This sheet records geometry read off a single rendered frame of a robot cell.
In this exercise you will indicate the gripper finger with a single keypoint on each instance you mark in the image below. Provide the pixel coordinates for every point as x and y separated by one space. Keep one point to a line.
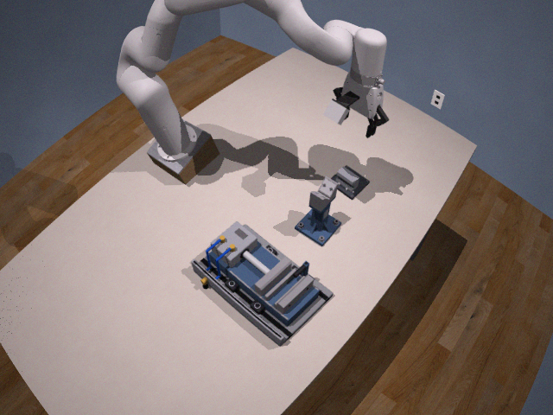
337 93
371 128

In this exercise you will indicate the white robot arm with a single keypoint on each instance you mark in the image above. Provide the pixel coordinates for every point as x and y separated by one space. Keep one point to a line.
149 48

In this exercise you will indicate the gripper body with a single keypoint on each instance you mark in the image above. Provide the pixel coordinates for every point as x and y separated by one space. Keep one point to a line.
369 97

